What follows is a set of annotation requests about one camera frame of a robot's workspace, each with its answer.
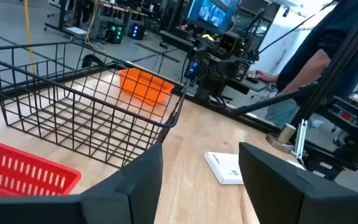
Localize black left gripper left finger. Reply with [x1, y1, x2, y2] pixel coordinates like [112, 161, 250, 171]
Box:
[79, 143, 163, 224]

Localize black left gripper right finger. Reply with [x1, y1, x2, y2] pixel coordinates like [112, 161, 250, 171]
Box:
[239, 142, 358, 224]

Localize lit computer monitor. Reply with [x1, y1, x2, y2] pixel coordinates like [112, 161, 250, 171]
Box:
[186, 0, 241, 34]

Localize silver cylinder on round base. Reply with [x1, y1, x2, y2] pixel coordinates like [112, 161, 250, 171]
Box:
[265, 123, 297, 154]

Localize red plastic basket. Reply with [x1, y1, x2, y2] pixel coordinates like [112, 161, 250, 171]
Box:
[0, 136, 82, 197]

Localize black equipment stand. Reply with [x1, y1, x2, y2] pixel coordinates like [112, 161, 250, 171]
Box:
[303, 96, 358, 183]

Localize person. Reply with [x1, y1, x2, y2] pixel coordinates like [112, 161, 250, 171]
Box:
[255, 0, 358, 129]

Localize black computer with blue lights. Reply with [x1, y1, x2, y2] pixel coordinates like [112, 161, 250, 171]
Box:
[129, 23, 146, 41]

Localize orange plastic basket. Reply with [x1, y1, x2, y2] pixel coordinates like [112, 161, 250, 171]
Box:
[119, 68, 175, 106]

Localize black computer with green lights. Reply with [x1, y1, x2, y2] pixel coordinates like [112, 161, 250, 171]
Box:
[105, 21, 126, 45]

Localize silver corner bracket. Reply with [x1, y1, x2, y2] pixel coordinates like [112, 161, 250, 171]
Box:
[292, 119, 308, 159]

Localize black diagonal frame strut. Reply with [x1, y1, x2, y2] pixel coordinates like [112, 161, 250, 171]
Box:
[232, 81, 321, 116]

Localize black frame post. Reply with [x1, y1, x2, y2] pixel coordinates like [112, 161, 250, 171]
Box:
[290, 0, 358, 127]

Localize black wire basket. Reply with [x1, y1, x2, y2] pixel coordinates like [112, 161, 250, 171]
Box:
[0, 41, 186, 169]

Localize yellow hanging cable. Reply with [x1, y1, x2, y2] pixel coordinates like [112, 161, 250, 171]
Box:
[23, 0, 37, 75]

